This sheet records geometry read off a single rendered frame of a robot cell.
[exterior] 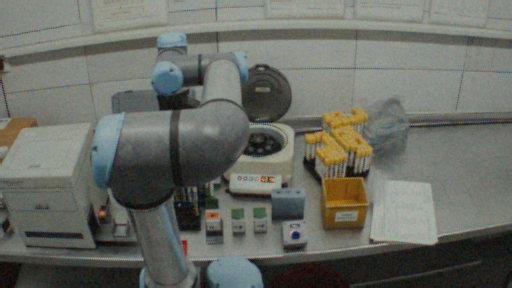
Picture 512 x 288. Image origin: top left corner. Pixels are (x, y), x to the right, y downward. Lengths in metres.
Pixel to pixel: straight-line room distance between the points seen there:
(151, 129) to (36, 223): 0.85
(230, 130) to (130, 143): 0.15
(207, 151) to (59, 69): 1.26
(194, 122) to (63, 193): 0.72
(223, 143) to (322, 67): 1.15
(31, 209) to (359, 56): 1.30
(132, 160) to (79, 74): 1.19
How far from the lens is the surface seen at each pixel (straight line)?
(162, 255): 0.85
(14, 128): 1.86
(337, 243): 1.40
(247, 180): 1.54
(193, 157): 0.65
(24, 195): 1.38
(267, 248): 1.38
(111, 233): 1.43
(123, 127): 0.68
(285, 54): 1.73
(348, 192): 1.52
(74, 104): 1.90
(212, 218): 1.37
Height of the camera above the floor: 1.88
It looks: 34 degrees down
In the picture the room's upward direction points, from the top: 1 degrees counter-clockwise
